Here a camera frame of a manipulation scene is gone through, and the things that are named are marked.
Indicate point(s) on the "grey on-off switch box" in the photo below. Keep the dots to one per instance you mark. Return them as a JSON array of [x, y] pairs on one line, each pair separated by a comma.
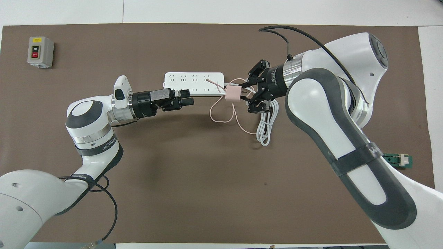
[[41, 52]]

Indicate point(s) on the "brown table mat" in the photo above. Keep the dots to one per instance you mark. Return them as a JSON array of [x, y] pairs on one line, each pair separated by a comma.
[[207, 190]]

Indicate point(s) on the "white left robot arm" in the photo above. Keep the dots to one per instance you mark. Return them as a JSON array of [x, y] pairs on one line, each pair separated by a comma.
[[90, 138]]

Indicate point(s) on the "white power strip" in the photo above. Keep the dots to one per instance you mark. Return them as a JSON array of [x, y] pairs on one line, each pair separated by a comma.
[[183, 81]]

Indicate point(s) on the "pink charger adapter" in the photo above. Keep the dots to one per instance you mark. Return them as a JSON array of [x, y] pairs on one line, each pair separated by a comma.
[[232, 93]]

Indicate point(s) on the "green circuit board module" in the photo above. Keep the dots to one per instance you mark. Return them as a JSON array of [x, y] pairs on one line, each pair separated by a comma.
[[403, 160]]

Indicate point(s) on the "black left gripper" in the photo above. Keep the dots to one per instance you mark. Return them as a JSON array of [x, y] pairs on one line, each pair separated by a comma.
[[145, 103]]

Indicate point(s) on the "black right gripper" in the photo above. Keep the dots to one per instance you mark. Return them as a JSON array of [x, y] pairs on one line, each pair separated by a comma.
[[277, 81]]

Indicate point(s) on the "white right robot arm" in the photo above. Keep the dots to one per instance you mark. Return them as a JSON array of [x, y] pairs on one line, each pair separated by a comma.
[[322, 103]]

